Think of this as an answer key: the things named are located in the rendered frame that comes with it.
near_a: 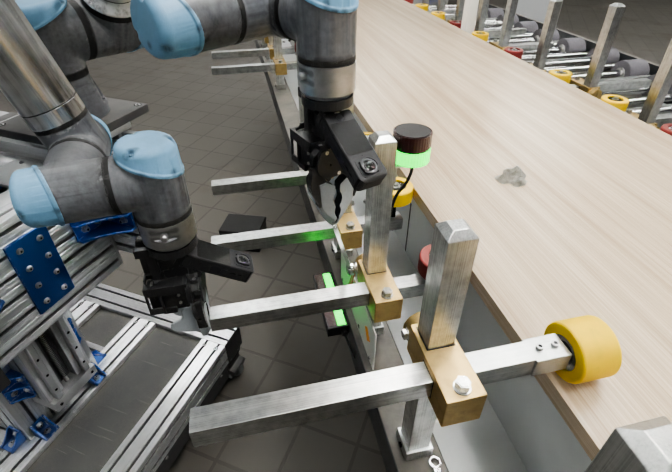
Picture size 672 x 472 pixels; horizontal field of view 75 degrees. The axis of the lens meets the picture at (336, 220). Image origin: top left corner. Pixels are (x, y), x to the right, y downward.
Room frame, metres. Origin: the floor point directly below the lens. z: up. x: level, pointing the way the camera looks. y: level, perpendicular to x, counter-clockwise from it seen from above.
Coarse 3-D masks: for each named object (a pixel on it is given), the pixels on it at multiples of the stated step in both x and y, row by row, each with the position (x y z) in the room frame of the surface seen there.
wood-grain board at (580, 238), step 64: (384, 0) 3.16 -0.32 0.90; (384, 64) 1.76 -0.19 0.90; (448, 64) 1.76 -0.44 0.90; (512, 64) 1.76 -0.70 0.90; (384, 128) 1.16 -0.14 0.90; (448, 128) 1.16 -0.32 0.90; (512, 128) 1.16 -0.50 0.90; (576, 128) 1.16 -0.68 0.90; (640, 128) 1.16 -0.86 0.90; (448, 192) 0.82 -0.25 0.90; (512, 192) 0.82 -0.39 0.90; (576, 192) 0.82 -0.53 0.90; (640, 192) 0.82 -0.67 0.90; (512, 256) 0.60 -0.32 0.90; (576, 256) 0.60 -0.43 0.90; (640, 256) 0.60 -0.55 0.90; (512, 320) 0.45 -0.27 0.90; (640, 320) 0.45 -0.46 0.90; (576, 384) 0.34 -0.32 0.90; (640, 384) 0.34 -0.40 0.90
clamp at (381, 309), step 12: (360, 264) 0.62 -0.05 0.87; (360, 276) 0.61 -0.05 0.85; (372, 276) 0.58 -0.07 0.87; (384, 276) 0.58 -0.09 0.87; (372, 288) 0.55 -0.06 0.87; (396, 288) 0.55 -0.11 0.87; (372, 300) 0.53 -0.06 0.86; (384, 300) 0.52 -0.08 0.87; (396, 300) 0.53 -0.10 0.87; (372, 312) 0.53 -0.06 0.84; (384, 312) 0.52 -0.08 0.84; (396, 312) 0.53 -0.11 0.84
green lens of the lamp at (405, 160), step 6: (396, 156) 0.60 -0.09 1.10; (402, 156) 0.60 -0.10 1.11; (408, 156) 0.59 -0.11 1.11; (414, 156) 0.59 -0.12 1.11; (420, 156) 0.59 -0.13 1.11; (426, 156) 0.60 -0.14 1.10; (396, 162) 0.60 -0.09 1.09; (402, 162) 0.60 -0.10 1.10; (408, 162) 0.59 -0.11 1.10; (414, 162) 0.59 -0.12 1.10; (420, 162) 0.59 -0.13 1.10; (426, 162) 0.60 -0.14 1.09
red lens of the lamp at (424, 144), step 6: (396, 126) 0.64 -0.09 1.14; (432, 132) 0.62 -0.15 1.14; (396, 138) 0.61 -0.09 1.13; (402, 138) 0.60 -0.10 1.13; (408, 138) 0.60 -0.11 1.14; (426, 138) 0.60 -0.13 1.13; (402, 144) 0.60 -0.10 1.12; (408, 144) 0.59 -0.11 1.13; (414, 144) 0.59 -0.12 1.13; (420, 144) 0.59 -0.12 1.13; (426, 144) 0.60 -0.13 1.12; (402, 150) 0.60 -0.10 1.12; (408, 150) 0.59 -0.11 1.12; (414, 150) 0.59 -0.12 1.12; (420, 150) 0.59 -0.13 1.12; (426, 150) 0.60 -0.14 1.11
